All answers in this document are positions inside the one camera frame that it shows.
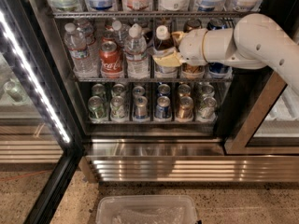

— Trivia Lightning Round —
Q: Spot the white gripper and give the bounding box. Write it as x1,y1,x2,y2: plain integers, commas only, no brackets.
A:
152,28,208,67

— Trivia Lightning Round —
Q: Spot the brown tea bottle white label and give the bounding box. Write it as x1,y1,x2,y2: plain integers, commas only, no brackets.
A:
149,25,178,78

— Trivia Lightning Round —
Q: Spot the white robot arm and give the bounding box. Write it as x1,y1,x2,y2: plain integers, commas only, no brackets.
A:
152,14,299,93

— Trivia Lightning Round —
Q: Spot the front centre water bottle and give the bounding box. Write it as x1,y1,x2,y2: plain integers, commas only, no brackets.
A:
124,23,150,79

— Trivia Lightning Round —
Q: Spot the water bottle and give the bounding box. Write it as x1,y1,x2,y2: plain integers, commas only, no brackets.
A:
64,22,95,77
124,23,150,79
112,21,130,49
74,18,99,65

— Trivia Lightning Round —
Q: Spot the rear gold can bottom shelf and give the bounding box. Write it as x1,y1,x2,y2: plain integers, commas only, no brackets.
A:
177,84,192,98

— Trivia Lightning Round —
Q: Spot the gold can shelf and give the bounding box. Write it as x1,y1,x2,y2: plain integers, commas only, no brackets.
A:
176,96,193,121
177,84,192,98

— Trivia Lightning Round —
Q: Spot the rear blue can bottom shelf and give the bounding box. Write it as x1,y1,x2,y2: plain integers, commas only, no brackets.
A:
157,84,171,97

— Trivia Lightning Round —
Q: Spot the blue can shelf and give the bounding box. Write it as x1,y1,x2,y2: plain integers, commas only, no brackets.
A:
154,96,172,119
157,84,171,97

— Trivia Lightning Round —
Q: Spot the rear centre water bottle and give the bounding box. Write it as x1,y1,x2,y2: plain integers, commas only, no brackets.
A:
112,21,130,49

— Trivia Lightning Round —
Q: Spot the front blue can bottom shelf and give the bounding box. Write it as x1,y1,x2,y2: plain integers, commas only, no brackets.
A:
154,96,172,119

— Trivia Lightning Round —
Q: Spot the front gold can bottom shelf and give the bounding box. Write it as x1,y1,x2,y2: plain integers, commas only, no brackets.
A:
176,96,193,121

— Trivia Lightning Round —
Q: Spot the rear green can bottom shelf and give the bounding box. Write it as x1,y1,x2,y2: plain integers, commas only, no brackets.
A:
92,84,107,102

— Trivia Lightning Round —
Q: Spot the green can shelf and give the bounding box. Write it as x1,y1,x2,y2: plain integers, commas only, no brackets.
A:
88,96,107,122
92,84,107,102

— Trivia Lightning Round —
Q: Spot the rear left water bottle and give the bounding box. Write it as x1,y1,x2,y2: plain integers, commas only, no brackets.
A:
74,18,99,65

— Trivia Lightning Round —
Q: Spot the front left water bottle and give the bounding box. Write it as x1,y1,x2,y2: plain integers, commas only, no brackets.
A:
64,22,95,77

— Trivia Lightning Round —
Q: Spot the front green can bottom shelf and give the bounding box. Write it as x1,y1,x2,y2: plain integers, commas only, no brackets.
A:
88,96,107,122

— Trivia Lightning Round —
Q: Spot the steel fridge base grille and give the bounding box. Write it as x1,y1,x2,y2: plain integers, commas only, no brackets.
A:
85,139,299,182

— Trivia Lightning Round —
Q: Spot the open glass fridge door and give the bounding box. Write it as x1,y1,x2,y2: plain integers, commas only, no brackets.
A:
0,0,83,224

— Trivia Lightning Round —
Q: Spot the rear silver can bottom right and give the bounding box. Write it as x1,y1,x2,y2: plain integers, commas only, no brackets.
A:
197,84,215,99

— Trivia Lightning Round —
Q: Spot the rear silver blue can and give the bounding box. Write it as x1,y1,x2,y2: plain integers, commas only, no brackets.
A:
132,86,146,98

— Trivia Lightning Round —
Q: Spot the silver blue can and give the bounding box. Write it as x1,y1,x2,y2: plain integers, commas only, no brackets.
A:
133,96,150,122
132,86,146,98

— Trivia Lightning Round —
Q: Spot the front silver blue can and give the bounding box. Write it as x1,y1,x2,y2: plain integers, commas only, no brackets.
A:
133,96,150,122

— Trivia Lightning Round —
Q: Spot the front red Coca-Cola can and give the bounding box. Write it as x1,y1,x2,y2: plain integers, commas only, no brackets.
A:
99,41,122,78

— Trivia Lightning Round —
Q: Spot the red coca-cola can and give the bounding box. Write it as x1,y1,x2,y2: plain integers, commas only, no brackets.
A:
105,18,114,31
101,30,115,42
99,41,122,78

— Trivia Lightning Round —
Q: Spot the middle red Coca-Cola can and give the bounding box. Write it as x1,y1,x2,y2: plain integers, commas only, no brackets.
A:
101,30,115,42

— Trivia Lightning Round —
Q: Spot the rear white green can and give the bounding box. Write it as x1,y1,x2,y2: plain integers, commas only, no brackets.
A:
111,84,126,98

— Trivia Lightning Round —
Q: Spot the white green can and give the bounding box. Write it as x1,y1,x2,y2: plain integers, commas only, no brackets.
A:
110,96,128,122
111,84,126,98

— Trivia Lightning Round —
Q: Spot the rear red Coca-Cola can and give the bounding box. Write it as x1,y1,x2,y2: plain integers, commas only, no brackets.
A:
105,18,114,31

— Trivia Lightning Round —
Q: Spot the front silver can bottom right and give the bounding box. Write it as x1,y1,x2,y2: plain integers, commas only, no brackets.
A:
196,97,217,122

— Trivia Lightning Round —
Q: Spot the front white green can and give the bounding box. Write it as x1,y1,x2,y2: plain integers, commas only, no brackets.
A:
110,96,128,122

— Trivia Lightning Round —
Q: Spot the white LED light strip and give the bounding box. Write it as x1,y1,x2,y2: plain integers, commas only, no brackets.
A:
0,11,71,143

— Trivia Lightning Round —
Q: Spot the clear plastic bin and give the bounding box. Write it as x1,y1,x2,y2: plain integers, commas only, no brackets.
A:
95,195,198,224

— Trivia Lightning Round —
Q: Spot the middle wire shelf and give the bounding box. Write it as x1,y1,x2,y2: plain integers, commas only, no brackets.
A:
74,77,233,83

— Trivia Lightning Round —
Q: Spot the wire shelf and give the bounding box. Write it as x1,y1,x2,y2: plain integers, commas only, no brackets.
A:
51,11,256,19
74,77,233,83

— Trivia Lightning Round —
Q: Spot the top wire shelf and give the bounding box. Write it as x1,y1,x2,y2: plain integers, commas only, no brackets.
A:
51,11,256,19

